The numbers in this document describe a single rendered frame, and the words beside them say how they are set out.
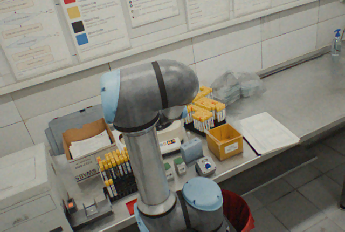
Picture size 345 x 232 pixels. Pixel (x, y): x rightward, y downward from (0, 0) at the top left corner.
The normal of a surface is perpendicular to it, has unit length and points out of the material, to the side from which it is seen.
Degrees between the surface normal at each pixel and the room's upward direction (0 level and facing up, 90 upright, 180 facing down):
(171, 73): 48
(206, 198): 9
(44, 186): 89
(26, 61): 92
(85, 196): 0
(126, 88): 55
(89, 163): 90
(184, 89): 91
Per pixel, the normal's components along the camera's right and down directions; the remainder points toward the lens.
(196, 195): -0.01, -0.86
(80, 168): 0.42, 0.35
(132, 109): 0.16, 0.46
